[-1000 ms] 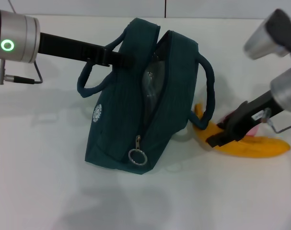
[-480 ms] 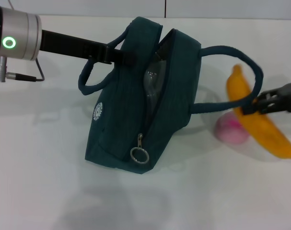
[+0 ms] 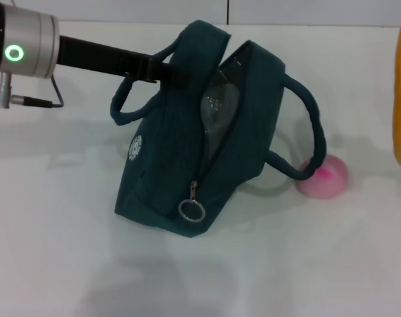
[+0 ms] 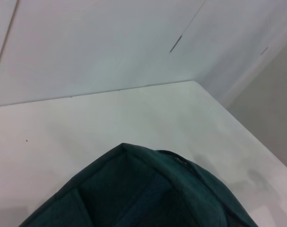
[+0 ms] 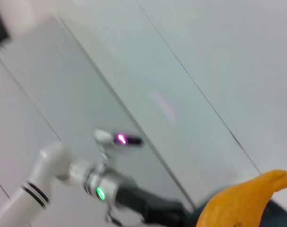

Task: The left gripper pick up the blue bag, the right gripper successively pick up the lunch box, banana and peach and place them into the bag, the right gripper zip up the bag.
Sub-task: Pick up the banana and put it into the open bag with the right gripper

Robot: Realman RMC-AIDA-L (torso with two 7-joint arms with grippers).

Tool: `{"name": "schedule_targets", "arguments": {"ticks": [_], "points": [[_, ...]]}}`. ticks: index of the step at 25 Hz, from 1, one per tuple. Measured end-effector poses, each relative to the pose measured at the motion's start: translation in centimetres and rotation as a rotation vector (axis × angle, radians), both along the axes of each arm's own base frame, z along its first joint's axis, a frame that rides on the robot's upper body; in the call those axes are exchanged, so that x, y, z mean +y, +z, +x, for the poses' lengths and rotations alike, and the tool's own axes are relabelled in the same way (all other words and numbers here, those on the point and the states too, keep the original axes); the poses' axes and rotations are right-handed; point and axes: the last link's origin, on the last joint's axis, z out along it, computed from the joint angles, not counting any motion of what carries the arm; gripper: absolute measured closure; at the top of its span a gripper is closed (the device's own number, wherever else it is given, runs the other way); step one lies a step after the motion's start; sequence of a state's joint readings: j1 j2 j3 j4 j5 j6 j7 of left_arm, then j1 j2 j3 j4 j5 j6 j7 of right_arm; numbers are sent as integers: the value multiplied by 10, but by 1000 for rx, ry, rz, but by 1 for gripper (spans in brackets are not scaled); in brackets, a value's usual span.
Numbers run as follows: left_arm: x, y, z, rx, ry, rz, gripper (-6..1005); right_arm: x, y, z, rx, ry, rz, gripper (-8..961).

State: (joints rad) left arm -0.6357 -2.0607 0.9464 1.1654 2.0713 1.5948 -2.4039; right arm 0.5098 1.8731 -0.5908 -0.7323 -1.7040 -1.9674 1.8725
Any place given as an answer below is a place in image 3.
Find pink peach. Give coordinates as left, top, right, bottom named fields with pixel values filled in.
left=297, top=155, right=349, bottom=199

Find clear plastic food container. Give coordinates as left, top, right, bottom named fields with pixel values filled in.
left=200, top=55, right=244, bottom=166

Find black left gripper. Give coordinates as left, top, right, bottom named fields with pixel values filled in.
left=56, top=34, right=192, bottom=87

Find left wrist connector cable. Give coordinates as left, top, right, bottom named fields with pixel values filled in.
left=0, top=73, right=65, bottom=109

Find dark teal insulated lunch bag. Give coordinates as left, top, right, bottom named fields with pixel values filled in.
left=110, top=19, right=326, bottom=238

